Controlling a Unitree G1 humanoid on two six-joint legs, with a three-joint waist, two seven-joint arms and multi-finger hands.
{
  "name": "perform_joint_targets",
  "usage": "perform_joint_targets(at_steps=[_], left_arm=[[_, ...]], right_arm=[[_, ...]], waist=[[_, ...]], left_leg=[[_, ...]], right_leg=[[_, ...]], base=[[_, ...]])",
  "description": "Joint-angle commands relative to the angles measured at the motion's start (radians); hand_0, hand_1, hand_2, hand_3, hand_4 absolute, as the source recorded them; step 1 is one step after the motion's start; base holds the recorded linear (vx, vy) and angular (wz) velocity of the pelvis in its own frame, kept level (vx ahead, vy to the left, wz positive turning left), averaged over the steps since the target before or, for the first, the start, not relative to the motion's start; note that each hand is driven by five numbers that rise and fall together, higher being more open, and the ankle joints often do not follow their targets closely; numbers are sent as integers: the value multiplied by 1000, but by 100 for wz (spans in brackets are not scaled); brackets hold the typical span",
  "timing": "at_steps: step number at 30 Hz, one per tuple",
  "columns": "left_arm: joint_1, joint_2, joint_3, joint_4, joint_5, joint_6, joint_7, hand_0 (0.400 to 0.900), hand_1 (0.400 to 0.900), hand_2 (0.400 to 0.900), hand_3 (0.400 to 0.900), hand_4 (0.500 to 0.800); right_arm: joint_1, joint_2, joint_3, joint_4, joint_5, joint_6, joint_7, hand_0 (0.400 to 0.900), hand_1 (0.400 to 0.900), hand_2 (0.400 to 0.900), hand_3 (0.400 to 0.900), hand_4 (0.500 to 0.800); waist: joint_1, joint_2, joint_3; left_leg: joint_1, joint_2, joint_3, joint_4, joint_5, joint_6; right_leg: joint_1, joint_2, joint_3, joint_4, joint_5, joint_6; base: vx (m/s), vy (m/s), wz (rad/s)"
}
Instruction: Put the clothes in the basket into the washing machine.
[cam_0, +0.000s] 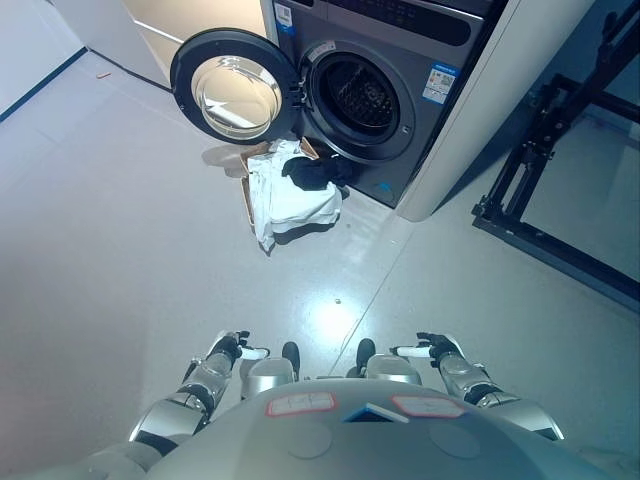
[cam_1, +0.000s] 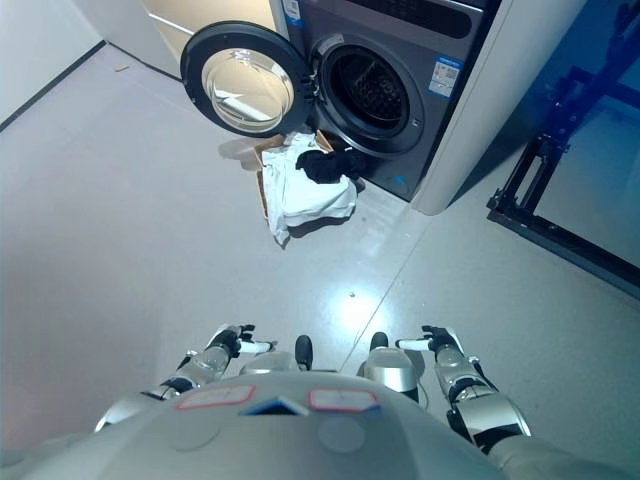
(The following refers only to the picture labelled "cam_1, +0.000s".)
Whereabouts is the grey robot torso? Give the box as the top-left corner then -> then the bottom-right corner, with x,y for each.
0,371 -> 640,480

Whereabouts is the silver right robot leg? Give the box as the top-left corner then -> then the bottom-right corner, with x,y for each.
356,346 -> 420,402

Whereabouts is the black cloth garment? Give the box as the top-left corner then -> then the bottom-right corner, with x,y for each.
295,148 -> 372,184

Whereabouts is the round glass washing machine door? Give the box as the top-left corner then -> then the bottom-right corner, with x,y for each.
180,22 -> 314,138

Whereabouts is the brown cardboard box basket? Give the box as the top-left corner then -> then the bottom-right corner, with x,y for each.
253,130 -> 367,219

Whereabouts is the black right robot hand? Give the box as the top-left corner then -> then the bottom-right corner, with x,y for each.
395,324 -> 454,354

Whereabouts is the black metal frame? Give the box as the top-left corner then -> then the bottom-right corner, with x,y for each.
486,47 -> 640,297

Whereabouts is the beige cabinet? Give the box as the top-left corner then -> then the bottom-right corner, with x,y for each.
102,0 -> 292,84

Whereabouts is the silver left robot leg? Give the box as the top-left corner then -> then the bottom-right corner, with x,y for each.
239,350 -> 302,377

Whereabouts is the silver robot leg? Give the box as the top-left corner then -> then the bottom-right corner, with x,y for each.
356,346 -> 420,402
239,350 -> 302,377

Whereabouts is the dark grey front-load washing machine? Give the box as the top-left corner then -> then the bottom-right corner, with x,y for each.
285,0 -> 502,204

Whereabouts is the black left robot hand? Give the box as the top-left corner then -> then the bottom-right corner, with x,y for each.
226,323 -> 278,359

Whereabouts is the white blue label sticker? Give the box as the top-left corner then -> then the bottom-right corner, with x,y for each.
428,55 -> 464,97

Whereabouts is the white cloth garment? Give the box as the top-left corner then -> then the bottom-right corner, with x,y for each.
260,131 -> 360,247

